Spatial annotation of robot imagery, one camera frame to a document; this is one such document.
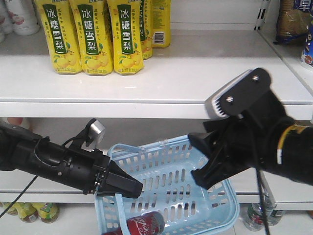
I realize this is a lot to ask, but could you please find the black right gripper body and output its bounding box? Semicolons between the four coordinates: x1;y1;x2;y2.
202;90;296;177

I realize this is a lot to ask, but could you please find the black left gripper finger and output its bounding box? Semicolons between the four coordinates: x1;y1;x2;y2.
96;166;143;198

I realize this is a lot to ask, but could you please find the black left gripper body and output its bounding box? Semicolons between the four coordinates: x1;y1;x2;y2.
56;149;113;195

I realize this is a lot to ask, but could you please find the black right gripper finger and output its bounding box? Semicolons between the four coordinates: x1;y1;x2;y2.
191;156;252;189
188;131;226;162

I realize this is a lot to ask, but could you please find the light blue plastic basket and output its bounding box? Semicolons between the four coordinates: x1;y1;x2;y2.
94;135;240;235

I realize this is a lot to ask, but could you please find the red coca-cola aluminium bottle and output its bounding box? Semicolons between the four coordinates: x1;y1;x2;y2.
103;211;165;235

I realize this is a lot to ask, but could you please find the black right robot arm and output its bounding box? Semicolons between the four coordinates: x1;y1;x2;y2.
188;92;313;189

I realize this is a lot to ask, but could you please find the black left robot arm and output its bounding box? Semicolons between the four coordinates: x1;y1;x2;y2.
0;119;143;198

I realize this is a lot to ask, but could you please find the clear water bottle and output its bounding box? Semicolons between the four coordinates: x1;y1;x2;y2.
244;203;264;232
265;208;285;226

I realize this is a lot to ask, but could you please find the white metal shelving unit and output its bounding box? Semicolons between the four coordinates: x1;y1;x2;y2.
0;0;313;235

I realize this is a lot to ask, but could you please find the yellow pear drink bottle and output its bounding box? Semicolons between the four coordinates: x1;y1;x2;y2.
69;0;113;76
107;0;144;75
35;0;82;74

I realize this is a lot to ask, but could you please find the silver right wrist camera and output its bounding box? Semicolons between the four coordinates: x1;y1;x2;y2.
205;68;271;120

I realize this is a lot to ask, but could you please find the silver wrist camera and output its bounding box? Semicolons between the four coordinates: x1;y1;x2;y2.
86;118;105;149
205;68;271;120

